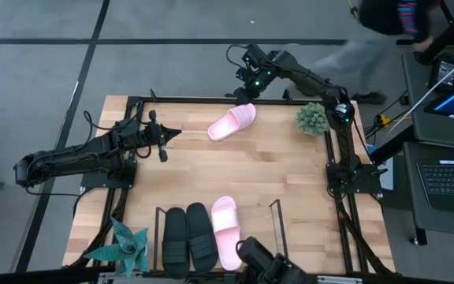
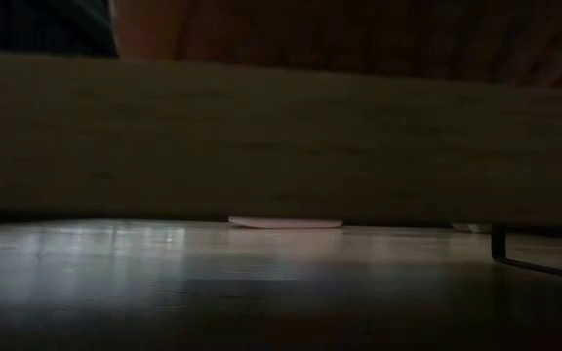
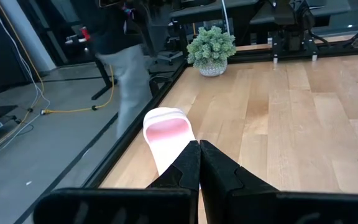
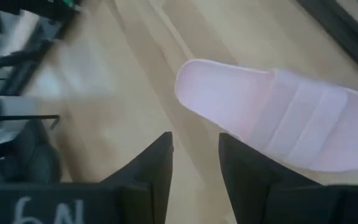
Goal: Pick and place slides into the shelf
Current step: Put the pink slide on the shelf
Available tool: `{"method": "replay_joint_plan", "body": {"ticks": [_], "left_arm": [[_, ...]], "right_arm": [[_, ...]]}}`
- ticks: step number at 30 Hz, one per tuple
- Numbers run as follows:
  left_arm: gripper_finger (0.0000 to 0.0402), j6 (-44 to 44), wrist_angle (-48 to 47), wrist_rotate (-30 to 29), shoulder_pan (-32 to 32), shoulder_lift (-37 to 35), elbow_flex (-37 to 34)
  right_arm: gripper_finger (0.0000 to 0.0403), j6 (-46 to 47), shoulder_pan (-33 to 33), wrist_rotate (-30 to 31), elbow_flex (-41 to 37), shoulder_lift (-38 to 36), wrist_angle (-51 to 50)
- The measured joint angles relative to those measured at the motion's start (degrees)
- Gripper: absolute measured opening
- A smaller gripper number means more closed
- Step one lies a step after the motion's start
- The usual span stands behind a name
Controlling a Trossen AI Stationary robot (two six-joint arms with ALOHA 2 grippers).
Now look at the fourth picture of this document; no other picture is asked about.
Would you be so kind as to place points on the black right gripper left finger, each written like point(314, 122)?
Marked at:
point(148, 186)

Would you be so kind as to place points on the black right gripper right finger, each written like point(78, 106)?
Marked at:
point(253, 193)

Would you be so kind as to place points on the pink rubber slide sandal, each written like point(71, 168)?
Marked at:
point(259, 109)

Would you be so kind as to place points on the black rubber slide sandal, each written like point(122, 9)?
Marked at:
point(30, 161)

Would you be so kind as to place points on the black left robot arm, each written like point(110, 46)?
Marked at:
point(42, 6)

